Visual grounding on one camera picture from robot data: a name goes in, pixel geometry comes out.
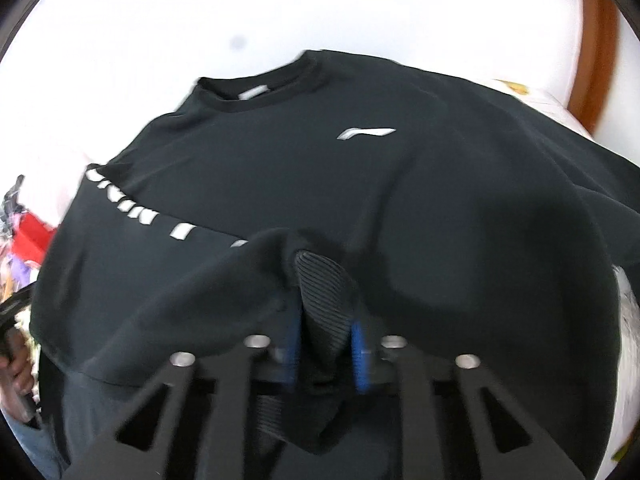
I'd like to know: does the red paper shopping bag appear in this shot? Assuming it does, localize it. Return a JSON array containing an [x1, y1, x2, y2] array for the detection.
[[12, 211, 56, 266]]

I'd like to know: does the black sweatshirt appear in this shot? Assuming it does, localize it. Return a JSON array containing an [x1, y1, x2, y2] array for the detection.
[[20, 51, 639, 479]]

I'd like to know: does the fruit print tablecloth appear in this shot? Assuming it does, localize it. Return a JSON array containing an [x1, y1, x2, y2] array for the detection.
[[491, 79, 639, 479]]

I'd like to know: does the brown wooden door frame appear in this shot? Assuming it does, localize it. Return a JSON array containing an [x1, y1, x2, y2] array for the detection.
[[567, 0, 620, 136]]

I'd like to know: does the person's left hand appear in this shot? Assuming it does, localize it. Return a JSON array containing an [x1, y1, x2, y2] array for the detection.
[[1, 328, 36, 424]]

